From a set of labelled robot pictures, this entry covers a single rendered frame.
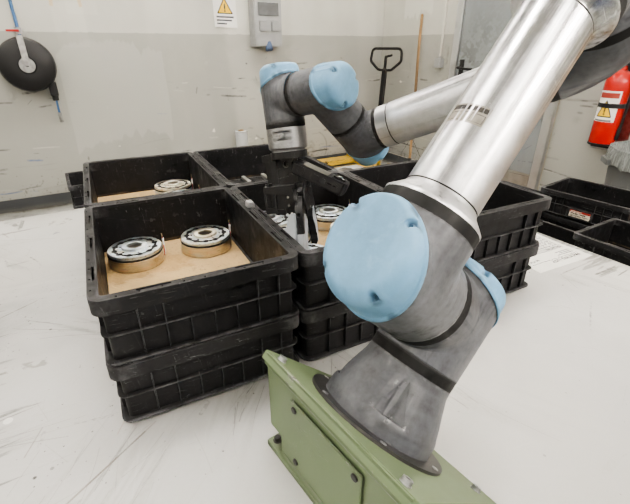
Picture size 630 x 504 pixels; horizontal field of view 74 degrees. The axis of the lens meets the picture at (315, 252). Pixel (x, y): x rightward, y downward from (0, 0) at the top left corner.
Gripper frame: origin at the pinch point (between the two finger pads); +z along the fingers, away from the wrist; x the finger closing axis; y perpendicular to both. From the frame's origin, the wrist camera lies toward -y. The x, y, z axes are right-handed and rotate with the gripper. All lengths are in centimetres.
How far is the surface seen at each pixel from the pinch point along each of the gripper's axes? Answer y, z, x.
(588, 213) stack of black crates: -100, 25, -128
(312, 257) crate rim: -4.6, -3.8, 18.5
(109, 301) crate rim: 18.3, -4.6, 36.6
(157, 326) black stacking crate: 16.0, 1.5, 31.5
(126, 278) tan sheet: 32.5, -0.5, 14.9
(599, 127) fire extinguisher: -147, -8, -240
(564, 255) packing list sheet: -61, 17, -42
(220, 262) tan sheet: 17.7, 0.1, 5.4
